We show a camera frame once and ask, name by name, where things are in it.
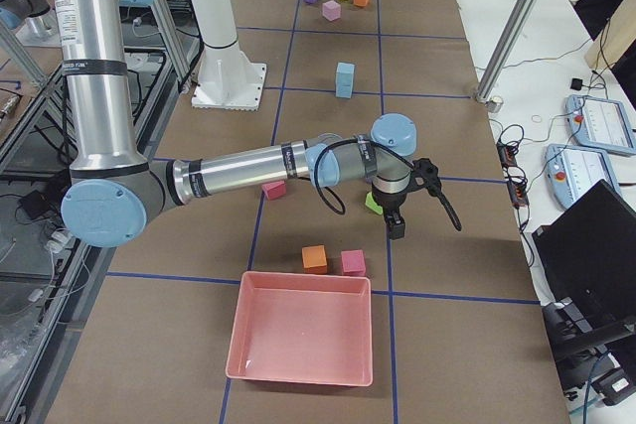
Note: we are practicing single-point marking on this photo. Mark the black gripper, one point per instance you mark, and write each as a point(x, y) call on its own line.
point(391, 204)

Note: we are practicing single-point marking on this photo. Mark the teach pendant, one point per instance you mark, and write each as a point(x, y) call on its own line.
point(600, 123)
point(573, 170)

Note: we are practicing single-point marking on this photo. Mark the white side table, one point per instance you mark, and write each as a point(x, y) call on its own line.
point(534, 85)

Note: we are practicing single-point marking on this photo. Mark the pink plastic bin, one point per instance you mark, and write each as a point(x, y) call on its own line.
point(308, 329)

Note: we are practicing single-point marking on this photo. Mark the pink foam block near bin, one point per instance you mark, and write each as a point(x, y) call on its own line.
point(353, 263)

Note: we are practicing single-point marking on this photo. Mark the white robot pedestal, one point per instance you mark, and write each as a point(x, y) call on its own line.
point(226, 79)

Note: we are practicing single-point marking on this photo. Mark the light pink foam block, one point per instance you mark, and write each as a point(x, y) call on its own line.
point(331, 10)

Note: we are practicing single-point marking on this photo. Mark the orange foam block right side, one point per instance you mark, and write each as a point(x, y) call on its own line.
point(314, 259)

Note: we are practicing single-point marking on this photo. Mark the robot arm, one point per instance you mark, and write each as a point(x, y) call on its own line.
point(116, 191)
point(36, 15)

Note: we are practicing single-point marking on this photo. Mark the teach pendant upper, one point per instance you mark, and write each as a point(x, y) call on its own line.
point(600, 123)

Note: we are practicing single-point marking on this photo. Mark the aluminium frame post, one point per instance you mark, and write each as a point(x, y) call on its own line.
point(506, 43)

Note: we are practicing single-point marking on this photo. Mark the light blue foam block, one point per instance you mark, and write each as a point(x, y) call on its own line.
point(345, 73)
point(344, 90)

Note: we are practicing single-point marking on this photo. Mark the green foam block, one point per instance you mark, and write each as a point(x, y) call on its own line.
point(371, 204)

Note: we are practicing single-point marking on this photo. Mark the black laptop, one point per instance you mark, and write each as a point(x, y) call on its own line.
point(588, 253)

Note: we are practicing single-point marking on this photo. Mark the teach pendant lower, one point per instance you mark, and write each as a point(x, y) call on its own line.
point(573, 170)

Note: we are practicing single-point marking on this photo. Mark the magenta foam block far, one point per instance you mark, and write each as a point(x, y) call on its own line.
point(274, 190)

